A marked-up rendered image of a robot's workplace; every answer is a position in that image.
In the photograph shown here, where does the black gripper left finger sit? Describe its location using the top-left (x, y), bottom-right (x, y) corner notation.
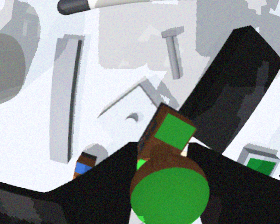
top-left (0, 141), bottom-right (139, 224)

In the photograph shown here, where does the white mug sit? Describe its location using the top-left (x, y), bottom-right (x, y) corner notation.
top-left (0, 34), bottom-right (26, 104)

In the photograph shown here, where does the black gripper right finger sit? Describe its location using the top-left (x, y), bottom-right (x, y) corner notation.
top-left (187, 143), bottom-right (280, 224)

